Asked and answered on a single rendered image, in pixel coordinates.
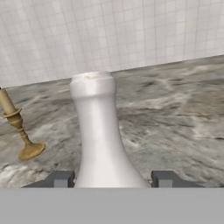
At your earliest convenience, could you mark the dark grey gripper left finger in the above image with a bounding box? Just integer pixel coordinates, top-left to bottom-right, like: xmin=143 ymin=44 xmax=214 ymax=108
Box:
xmin=22 ymin=170 xmax=76 ymax=189

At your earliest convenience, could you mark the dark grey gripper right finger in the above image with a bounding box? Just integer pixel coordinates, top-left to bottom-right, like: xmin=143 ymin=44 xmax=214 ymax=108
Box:
xmin=150 ymin=170 xmax=204 ymax=189

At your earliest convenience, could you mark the white liquor bottle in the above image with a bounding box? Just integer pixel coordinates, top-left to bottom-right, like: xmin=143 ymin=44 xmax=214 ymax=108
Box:
xmin=69 ymin=71 xmax=151 ymax=189

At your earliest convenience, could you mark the cream candle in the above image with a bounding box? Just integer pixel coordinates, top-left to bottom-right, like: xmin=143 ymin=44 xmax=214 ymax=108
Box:
xmin=0 ymin=87 xmax=18 ymax=116

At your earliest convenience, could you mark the brass candlestick holder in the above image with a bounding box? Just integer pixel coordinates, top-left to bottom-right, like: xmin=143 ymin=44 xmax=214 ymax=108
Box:
xmin=1 ymin=108 xmax=46 ymax=161

